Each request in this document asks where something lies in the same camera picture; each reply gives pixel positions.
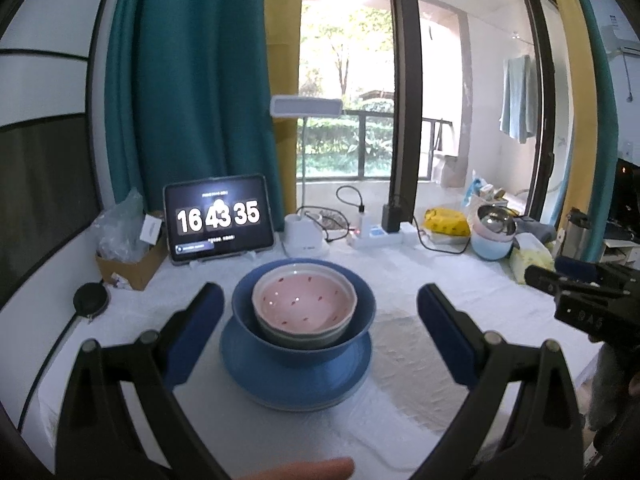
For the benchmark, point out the cream bowl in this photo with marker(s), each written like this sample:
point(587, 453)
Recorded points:
point(300, 341)

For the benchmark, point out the yellow curtain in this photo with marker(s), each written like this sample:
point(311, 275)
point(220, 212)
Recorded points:
point(570, 85)

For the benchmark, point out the white power strip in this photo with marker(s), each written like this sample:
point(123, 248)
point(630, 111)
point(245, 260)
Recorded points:
point(375, 239)

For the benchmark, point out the white desk lamp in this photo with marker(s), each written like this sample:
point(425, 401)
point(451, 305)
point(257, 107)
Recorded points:
point(305, 107)
point(282, 35)

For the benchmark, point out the yellow tissue pack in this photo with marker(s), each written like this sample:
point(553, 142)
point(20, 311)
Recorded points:
point(530, 260)

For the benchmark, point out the black round puck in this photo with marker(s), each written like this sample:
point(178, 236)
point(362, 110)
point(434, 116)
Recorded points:
point(91, 300)

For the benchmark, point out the clear plastic bag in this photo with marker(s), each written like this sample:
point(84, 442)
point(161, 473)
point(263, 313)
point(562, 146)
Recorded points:
point(120, 230)

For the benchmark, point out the white air conditioner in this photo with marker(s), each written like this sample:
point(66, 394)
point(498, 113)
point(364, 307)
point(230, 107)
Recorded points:
point(625, 35)

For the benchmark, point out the cardboard box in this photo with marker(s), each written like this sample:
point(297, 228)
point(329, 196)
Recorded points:
point(135, 270)

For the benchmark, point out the large blue bowl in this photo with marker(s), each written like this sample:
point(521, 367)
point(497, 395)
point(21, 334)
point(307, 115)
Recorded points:
point(245, 310)

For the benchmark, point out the light blue hanging towel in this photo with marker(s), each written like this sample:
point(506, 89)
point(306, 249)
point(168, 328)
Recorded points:
point(517, 100)

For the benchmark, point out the yellow wet wipes pack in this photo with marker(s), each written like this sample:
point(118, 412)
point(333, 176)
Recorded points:
point(447, 222)

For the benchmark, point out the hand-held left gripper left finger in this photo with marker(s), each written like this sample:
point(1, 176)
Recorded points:
point(200, 320)

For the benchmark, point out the blue plastic bag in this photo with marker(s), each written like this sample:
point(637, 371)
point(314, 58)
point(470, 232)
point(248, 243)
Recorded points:
point(475, 187)

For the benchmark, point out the small white box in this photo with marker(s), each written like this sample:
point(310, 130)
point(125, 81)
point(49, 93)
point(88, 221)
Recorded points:
point(151, 227)

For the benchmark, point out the teal curtain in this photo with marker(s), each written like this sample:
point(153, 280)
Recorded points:
point(600, 135)
point(190, 85)

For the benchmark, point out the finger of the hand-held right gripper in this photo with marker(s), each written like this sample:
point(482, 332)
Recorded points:
point(565, 287)
point(580, 267)

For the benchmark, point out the stainless steel thermos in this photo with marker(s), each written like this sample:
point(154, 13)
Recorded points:
point(580, 235)

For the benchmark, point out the grey cloth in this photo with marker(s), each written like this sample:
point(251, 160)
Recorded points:
point(537, 230)

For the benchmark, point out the stainless steel bowl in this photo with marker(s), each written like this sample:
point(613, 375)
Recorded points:
point(495, 217)

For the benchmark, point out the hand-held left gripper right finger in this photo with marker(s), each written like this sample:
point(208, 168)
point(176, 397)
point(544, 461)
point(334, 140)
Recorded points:
point(445, 330)

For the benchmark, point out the white charger plug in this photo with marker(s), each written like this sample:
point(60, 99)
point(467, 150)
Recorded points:
point(362, 222)

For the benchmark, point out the tablet with clock display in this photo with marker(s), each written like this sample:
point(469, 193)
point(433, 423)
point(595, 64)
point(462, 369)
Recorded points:
point(220, 215)

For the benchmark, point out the person's left hand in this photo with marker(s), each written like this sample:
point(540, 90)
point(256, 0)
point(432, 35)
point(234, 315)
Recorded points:
point(310, 470)

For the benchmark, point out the dark window frame post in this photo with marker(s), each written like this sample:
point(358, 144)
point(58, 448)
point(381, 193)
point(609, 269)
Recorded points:
point(405, 85)

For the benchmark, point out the pink speckled bowl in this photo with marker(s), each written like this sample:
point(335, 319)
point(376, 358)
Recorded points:
point(305, 300)

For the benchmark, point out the black charger block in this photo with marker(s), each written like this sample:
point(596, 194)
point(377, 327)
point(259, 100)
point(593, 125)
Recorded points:
point(391, 217)

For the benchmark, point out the blue plate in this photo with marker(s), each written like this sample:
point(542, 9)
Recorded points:
point(300, 385)

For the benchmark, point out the light blue bowl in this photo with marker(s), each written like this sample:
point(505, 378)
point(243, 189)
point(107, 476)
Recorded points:
point(490, 249)

